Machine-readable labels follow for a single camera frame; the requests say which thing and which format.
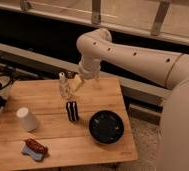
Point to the black white striped eraser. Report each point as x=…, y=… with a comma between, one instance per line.
x=72, y=111

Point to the wooden board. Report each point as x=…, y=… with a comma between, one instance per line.
x=69, y=144

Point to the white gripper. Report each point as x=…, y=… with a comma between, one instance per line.
x=83, y=74

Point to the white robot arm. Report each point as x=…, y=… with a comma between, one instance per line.
x=169, y=70

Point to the black bowl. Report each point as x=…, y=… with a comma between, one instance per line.
x=106, y=127

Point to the white ceramic cup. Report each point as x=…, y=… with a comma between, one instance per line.
x=27, y=119

